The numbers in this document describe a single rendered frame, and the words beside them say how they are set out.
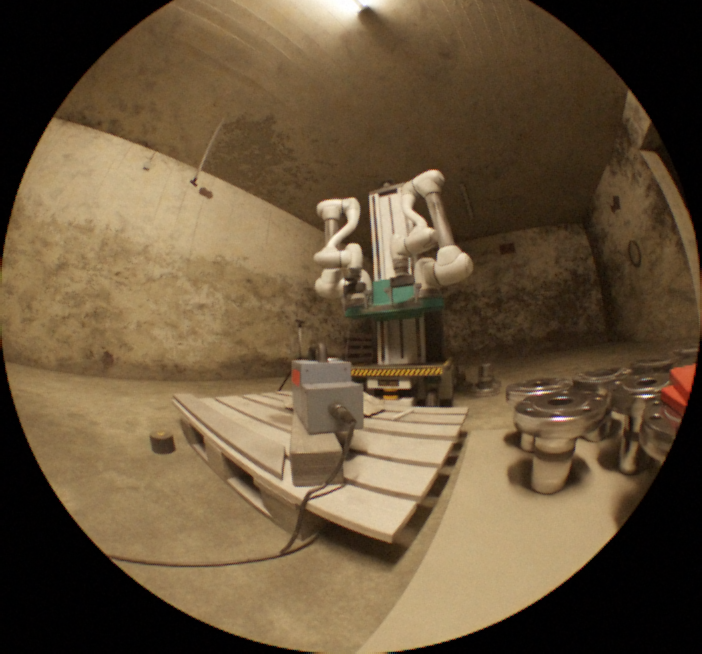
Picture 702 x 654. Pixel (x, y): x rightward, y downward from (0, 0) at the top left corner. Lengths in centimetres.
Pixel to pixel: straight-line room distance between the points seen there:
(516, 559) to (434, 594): 16
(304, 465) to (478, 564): 40
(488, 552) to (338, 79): 306
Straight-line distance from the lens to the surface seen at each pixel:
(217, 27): 276
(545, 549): 58
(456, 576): 51
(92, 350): 305
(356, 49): 262
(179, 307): 313
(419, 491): 50
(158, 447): 104
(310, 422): 55
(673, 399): 57
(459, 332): 572
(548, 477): 70
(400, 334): 169
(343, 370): 63
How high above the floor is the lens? 43
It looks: 12 degrees up
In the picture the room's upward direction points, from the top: 1 degrees counter-clockwise
